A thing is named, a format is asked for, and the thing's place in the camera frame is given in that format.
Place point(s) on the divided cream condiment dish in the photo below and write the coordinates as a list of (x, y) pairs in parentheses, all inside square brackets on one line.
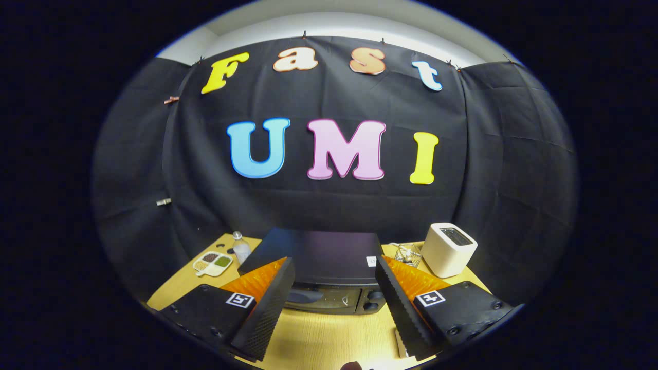
[(212, 263)]

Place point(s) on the clear glass shaker bottle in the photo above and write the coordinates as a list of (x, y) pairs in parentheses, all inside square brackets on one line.
[(240, 249)]

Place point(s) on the black backdrop cloth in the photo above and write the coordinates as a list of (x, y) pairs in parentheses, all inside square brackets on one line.
[(488, 180)]

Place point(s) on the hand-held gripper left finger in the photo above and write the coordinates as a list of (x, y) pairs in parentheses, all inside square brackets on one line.
[(264, 313)]

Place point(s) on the black toaster oven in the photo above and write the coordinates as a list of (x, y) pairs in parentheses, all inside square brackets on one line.
[(329, 257)]

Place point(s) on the white bread toaster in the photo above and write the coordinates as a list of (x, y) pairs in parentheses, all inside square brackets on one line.
[(444, 254)]

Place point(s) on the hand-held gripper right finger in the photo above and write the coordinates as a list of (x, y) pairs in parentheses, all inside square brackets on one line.
[(403, 313)]

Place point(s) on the silver metal clip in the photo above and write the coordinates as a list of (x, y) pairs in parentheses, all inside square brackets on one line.
[(163, 201)]

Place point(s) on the copper coloured clip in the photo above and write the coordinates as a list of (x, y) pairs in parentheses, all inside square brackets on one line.
[(171, 99)]

